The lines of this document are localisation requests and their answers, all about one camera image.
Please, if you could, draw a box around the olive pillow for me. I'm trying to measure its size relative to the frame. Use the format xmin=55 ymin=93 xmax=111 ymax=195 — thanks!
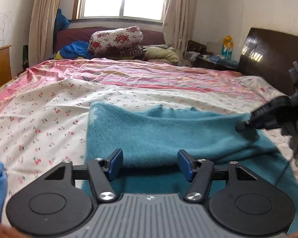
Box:
xmin=143 ymin=45 xmax=180 ymax=63

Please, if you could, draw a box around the maroon sofa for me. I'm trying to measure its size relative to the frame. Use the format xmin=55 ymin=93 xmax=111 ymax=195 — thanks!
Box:
xmin=55 ymin=27 xmax=164 ymax=54

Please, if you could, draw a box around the dark patterned folded blanket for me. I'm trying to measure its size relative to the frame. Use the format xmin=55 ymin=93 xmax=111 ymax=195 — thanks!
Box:
xmin=111 ymin=46 xmax=146 ymax=59

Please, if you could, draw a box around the dark nightstand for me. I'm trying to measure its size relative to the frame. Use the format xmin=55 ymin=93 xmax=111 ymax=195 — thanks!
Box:
xmin=192 ymin=55 xmax=240 ymax=71

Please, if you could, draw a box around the beige curtain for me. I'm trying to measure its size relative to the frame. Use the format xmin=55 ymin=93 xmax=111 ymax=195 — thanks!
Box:
xmin=163 ymin=0 xmax=200 ymax=60
xmin=28 ymin=0 xmax=66 ymax=66

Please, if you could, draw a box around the dark wooden headboard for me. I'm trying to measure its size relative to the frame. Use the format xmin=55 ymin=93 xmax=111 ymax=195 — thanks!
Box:
xmin=238 ymin=27 xmax=298 ymax=97

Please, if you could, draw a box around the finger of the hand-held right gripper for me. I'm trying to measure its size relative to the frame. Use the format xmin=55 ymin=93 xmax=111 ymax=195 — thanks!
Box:
xmin=235 ymin=96 xmax=292 ymax=132

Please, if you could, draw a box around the pink cherry print bed sheet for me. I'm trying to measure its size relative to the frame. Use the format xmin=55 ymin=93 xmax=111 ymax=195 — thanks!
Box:
xmin=0 ymin=57 xmax=298 ymax=219

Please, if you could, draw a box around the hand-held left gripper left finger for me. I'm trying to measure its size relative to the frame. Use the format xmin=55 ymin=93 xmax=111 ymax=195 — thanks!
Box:
xmin=43 ymin=148 xmax=124 ymax=203

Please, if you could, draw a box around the blue plastic bag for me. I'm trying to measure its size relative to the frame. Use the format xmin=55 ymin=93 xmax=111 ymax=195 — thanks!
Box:
xmin=54 ymin=9 xmax=70 ymax=34

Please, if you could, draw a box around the floral folded quilt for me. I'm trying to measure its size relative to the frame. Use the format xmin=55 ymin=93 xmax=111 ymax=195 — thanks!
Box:
xmin=89 ymin=26 xmax=144 ymax=56

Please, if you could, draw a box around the wooden cabinet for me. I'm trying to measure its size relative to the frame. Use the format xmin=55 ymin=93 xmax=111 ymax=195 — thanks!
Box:
xmin=0 ymin=45 xmax=13 ymax=95

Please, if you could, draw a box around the teal fuzzy garment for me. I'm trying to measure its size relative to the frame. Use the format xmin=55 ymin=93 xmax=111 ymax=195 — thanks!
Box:
xmin=83 ymin=103 xmax=298 ymax=200

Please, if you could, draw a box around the yellow and blue package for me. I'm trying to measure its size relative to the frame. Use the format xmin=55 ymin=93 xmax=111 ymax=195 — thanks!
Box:
xmin=221 ymin=35 xmax=233 ymax=60

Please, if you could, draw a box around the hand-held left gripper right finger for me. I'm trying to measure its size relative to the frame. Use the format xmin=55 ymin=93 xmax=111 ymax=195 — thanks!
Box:
xmin=177 ymin=149 xmax=257 ymax=203

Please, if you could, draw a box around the blue and yellow cloth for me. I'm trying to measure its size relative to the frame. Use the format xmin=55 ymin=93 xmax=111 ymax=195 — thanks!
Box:
xmin=55 ymin=41 xmax=95 ymax=60

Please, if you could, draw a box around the white dotted pillow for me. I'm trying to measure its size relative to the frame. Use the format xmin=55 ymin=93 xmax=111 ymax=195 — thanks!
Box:
xmin=235 ymin=76 xmax=288 ymax=103

